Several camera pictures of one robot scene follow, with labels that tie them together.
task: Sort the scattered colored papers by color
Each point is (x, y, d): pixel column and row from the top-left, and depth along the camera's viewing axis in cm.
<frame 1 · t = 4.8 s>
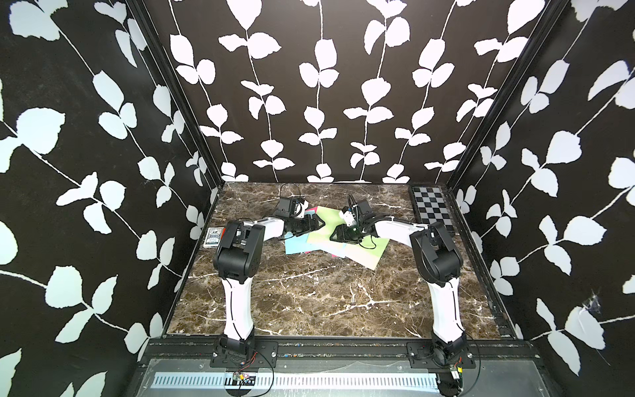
left hand: (320, 221, 101), fingers open
right hand: (332, 235, 98), fingers open
black white chessboard: (432, 207, 112), point 2 cm above the table
green paper sheet: (368, 252, 97), point 2 cm above the table
light blue paper sheet left: (296, 245, 100), on the table

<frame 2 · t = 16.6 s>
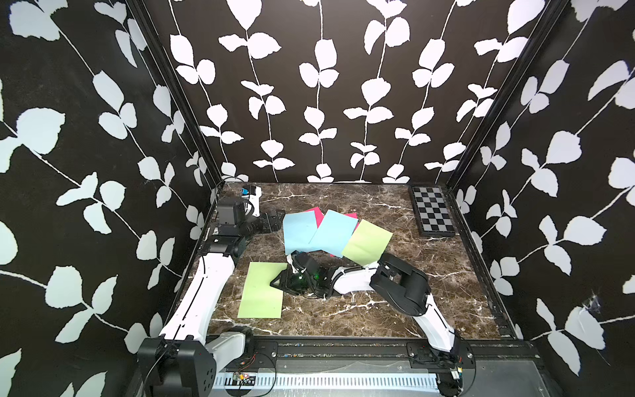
left hand: (276, 209, 78), fingers open
right hand: (270, 285, 84), fingers open
green paper sheet 2: (260, 299, 87), on the table
light blue paper sheet right: (333, 232, 107), on the table
pink paper sheet: (353, 215, 113), on the table
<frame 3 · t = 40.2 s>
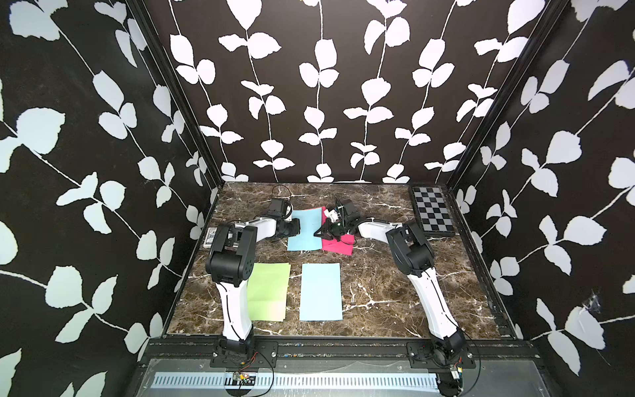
left hand: (300, 225, 103), fingers closed
right hand: (312, 231, 100), fingers closed
light blue paper sheet right: (320, 294, 89), on the table
pink paper sheet: (346, 246, 98), point 3 cm above the table
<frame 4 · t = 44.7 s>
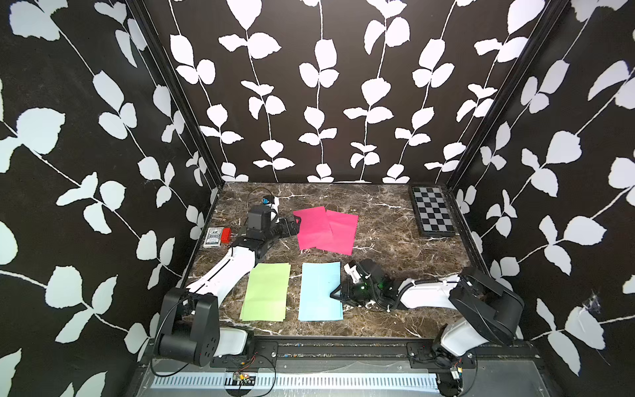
left hand: (293, 216, 87), fingers open
right hand: (330, 295, 81), fingers open
light blue paper sheet left: (319, 280, 92), on the table
pink paper sheet 2: (315, 230, 110), on the table
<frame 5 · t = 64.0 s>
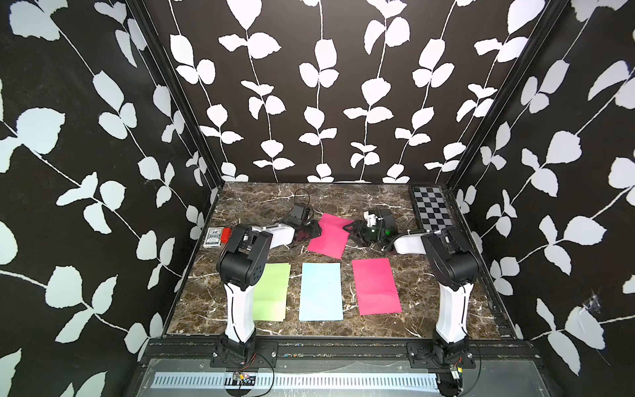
left hand: (321, 225, 102), fingers open
right hand: (343, 227, 97), fingers open
pink paper sheet: (375, 288, 91), on the table
pink paper sheet 2: (333, 238, 103), on the table
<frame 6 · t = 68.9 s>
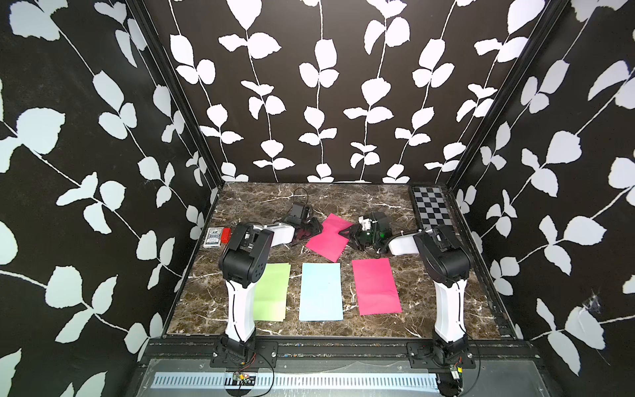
left hand: (323, 223, 102), fingers open
right hand: (338, 232, 98), fingers open
